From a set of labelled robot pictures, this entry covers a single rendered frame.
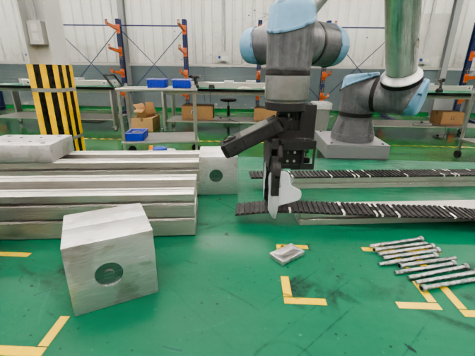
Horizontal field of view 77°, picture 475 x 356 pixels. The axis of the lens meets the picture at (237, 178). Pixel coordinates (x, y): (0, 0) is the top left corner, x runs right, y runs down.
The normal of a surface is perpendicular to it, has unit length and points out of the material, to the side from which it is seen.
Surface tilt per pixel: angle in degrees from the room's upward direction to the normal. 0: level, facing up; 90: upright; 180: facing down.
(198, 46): 90
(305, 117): 90
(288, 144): 90
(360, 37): 90
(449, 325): 0
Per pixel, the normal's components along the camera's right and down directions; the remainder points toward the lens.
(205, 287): 0.01, -0.94
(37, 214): 0.07, 0.34
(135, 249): 0.44, 0.31
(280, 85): -0.42, 0.31
